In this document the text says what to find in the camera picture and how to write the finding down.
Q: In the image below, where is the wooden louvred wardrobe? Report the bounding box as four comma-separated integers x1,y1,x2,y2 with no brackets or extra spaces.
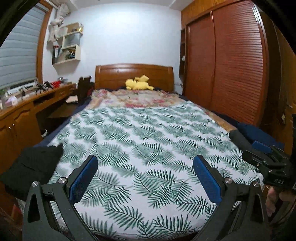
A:
179,0,271,127

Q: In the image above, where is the blue suit jacket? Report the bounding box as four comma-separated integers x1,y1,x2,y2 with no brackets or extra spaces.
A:
236,123,285,150

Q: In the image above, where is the white wall shelf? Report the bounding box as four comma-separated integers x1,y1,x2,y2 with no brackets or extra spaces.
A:
52,22,84,65

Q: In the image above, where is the navy bed sheet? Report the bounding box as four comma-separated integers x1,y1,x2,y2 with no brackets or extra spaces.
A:
42,97,93,149

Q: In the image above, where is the yellow plush toy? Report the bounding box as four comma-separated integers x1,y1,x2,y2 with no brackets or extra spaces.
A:
125,75,154,91

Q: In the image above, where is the black garment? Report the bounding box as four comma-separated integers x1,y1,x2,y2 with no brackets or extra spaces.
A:
0,144,64,201

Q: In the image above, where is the floral blanket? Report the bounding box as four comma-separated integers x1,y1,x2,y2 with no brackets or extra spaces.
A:
89,89,185,109

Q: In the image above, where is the wooden headboard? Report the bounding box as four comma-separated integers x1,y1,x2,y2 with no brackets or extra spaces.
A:
95,64,174,93

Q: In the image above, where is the dark chair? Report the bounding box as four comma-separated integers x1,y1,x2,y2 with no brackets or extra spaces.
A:
77,76,95,104

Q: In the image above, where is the tied beige curtain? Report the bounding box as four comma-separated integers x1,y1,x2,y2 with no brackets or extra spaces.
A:
47,5,70,43

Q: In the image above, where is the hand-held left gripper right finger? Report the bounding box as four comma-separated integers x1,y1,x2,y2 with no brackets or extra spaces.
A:
193,155,271,241

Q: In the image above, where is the bed with leaf-print cover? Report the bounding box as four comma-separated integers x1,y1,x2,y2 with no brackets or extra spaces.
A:
46,101,265,240

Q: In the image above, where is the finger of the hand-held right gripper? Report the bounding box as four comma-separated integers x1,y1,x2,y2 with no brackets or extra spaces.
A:
242,150,273,172
252,141,281,158

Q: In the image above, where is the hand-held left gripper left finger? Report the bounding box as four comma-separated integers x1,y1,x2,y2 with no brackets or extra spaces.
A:
22,155,99,241

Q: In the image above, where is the wooden desk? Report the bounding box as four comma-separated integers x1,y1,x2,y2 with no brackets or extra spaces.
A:
0,82,77,174

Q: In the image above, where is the grey window blind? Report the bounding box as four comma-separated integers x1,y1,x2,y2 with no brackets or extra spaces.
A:
0,7,47,90

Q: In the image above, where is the person's right hand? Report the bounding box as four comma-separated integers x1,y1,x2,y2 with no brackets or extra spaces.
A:
265,185,293,217

